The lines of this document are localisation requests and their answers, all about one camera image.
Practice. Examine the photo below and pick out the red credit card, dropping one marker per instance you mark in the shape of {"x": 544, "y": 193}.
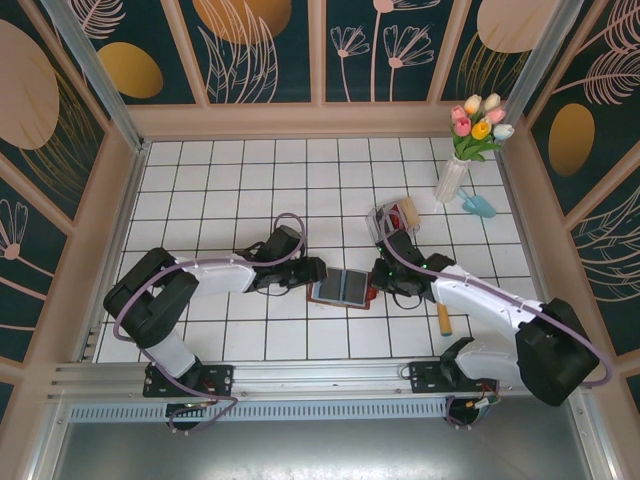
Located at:
{"x": 396, "y": 219}

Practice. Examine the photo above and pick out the aluminium corner post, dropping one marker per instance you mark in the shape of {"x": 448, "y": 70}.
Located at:
{"x": 100, "y": 85}
{"x": 530, "y": 65}

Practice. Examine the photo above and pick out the aluminium mounting rail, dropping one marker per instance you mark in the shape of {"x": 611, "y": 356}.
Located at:
{"x": 320, "y": 375}

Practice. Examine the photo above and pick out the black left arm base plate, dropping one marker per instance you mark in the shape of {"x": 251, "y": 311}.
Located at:
{"x": 220, "y": 380}

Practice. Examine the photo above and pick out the grey metal sheet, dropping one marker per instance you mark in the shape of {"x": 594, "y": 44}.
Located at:
{"x": 320, "y": 450}

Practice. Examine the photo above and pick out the white ribbed vase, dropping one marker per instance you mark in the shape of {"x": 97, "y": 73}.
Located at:
{"x": 450, "y": 180}

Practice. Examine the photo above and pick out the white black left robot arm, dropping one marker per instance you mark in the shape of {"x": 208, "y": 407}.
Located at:
{"x": 220, "y": 277}

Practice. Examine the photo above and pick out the green circuit board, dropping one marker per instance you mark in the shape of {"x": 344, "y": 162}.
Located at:
{"x": 487, "y": 406}

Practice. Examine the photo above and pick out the aluminium table edge rail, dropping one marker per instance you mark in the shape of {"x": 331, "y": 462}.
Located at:
{"x": 124, "y": 215}
{"x": 519, "y": 215}

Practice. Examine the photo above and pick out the brown-red book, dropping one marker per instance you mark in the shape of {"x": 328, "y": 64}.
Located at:
{"x": 345, "y": 287}

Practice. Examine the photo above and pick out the light blue toy trowel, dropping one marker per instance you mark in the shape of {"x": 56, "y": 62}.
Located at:
{"x": 481, "y": 205}

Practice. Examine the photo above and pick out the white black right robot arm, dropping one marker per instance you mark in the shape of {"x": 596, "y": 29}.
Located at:
{"x": 480, "y": 300}

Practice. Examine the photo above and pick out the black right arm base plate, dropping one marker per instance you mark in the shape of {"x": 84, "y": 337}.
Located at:
{"x": 425, "y": 377}

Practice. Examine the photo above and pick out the beige credit card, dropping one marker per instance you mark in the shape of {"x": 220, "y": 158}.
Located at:
{"x": 410, "y": 211}

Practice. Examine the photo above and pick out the colourful tulip bouquet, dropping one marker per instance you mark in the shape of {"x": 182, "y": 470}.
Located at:
{"x": 472, "y": 142}

